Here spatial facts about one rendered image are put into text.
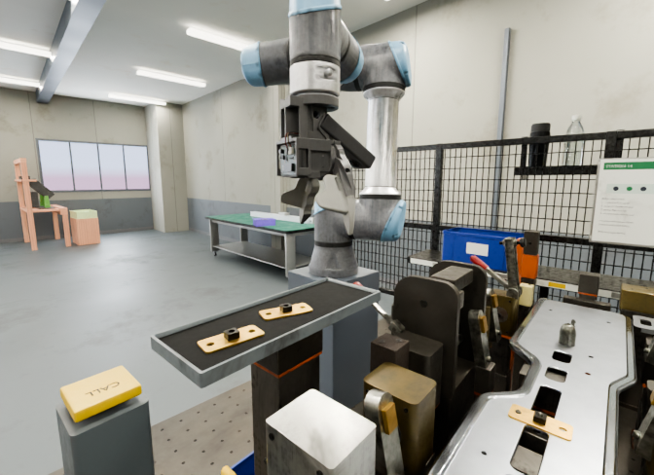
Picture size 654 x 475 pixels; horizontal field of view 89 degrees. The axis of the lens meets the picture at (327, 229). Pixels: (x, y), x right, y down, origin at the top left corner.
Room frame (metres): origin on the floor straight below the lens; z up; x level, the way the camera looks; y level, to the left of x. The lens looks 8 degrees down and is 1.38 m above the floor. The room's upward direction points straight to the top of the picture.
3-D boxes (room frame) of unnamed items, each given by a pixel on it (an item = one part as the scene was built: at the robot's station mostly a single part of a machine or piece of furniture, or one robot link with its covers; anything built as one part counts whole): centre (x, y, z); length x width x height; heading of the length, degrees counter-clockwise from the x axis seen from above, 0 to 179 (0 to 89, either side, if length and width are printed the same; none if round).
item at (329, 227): (0.99, -0.03, 1.27); 0.13 x 0.12 x 0.14; 69
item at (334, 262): (1.00, -0.02, 1.15); 0.15 x 0.15 x 0.10
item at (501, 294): (0.94, -0.51, 0.87); 0.10 x 0.07 x 0.35; 49
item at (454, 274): (0.68, -0.25, 0.95); 0.18 x 0.13 x 0.49; 139
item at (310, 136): (0.52, 0.02, 1.44); 0.09 x 0.08 x 0.12; 122
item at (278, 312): (0.53, 0.07, 1.17); 0.08 x 0.04 x 0.01; 118
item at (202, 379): (0.52, 0.07, 1.16); 0.37 x 0.14 x 0.02; 139
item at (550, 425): (0.47, -0.33, 1.01); 0.08 x 0.04 x 0.01; 50
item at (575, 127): (1.38, -0.99, 1.53); 0.07 x 0.07 x 0.20
